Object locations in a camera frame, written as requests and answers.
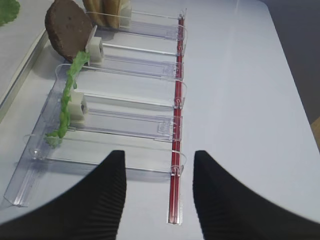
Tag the bun slices in right rack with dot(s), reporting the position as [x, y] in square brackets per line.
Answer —
[114, 14]

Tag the clear right acrylic rack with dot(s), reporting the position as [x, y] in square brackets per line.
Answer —
[124, 102]

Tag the flat lettuce leaf on tray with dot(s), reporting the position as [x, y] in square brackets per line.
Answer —
[9, 10]

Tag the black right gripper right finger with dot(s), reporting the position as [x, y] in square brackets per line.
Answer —
[228, 210]

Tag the white metal tray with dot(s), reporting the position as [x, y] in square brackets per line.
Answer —
[18, 39]

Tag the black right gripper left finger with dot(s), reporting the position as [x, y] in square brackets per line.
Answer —
[90, 210]

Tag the red rack rail strip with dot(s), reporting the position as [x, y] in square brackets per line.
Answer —
[174, 210]

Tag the upright meat patty in rack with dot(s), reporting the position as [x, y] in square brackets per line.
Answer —
[68, 28]

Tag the upright lettuce leaf in rack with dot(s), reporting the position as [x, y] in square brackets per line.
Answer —
[55, 137]

